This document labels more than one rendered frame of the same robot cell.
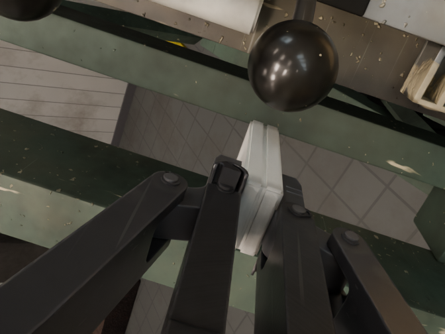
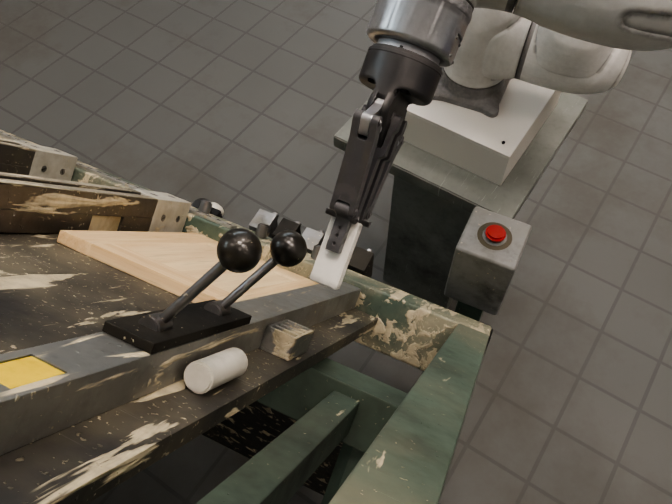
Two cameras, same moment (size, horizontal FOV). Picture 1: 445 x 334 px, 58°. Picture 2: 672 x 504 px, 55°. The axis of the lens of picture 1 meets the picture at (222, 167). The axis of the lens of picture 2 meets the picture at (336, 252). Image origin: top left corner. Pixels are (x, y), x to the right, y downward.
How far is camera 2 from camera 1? 65 cm
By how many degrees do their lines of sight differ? 88
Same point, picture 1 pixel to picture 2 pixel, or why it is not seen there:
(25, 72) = not seen: outside the picture
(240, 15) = (237, 352)
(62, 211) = (398, 438)
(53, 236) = (430, 455)
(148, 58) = (241, 479)
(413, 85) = (286, 344)
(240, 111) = (296, 453)
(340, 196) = not seen: outside the picture
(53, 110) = not seen: outside the picture
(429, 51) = (267, 338)
